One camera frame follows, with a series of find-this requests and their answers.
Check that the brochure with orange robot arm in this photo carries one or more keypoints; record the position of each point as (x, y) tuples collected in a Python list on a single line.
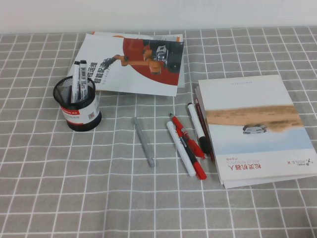
[(116, 79)]

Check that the grey pen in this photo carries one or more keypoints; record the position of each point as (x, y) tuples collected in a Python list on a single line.
[(143, 141)]

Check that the short red gel pen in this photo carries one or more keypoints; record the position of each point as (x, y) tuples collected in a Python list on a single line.
[(196, 148)]

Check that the all-white marker pen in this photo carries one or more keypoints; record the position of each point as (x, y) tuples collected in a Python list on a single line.
[(186, 161)]

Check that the red and black marker pen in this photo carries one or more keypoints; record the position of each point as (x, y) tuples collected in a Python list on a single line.
[(201, 173)]

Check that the black mesh pen holder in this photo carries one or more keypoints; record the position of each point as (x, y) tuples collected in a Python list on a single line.
[(81, 116)]

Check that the white marker with black cap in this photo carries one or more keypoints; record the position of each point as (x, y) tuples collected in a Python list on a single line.
[(195, 121)]

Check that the dark red pencil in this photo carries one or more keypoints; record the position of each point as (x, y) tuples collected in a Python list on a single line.
[(201, 116)]

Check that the white marker with barcode label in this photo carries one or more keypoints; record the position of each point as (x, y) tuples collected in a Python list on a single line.
[(75, 81), (83, 74)]

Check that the booklet with desert picture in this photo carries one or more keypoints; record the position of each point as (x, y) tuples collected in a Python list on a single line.
[(247, 94)]

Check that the grey checked tablecloth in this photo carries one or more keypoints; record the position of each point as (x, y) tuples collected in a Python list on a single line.
[(74, 198)]

